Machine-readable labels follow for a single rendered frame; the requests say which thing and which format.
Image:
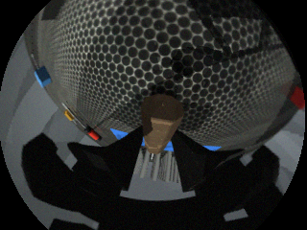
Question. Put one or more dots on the brown-handled metal rod tool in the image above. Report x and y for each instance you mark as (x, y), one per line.
(161, 116)

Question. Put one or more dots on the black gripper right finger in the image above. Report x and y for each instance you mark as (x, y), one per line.
(196, 162)

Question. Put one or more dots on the blue cube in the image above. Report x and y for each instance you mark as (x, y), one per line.
(42, 76)

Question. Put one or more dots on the red-handled screwdriver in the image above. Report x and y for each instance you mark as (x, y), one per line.
(87, 128)

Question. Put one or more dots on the red cube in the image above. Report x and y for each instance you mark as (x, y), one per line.
(298, 98)

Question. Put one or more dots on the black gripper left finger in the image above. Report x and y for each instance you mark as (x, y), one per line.
(118, 159)

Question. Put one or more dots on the blue tape strip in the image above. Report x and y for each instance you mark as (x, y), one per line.
(120, 134)

